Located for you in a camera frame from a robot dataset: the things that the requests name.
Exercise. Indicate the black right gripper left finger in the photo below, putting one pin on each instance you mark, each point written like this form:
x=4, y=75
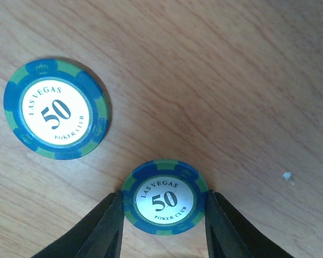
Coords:
x=98, y=234

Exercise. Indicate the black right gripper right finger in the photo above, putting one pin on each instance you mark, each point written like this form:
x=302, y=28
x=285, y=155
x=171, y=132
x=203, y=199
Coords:
x=229, y=234

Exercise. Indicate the blue white poker chip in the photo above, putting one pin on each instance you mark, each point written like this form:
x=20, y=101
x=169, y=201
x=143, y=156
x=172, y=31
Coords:
x=57, y=108
x=164, y=197

